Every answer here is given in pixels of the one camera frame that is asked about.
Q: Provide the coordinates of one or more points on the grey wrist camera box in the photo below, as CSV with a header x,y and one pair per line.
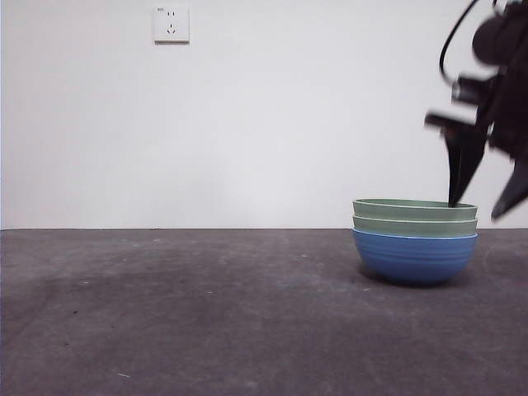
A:
x,y
470,88

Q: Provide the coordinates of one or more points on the white wall socket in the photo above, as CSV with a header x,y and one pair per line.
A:
x,y
172,24

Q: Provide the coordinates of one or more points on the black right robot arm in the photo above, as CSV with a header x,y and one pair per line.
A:
x,y
509,103

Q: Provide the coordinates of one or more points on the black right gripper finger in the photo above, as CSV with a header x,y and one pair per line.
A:
x,y
513,189

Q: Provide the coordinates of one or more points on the blue ribbed bowl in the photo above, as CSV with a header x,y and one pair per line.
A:
x,y
412,260

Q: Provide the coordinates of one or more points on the green ribbed bowl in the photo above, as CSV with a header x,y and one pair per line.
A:
x,y
412,209
412,228

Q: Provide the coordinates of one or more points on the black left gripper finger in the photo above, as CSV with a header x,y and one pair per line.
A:
x,y
464,161

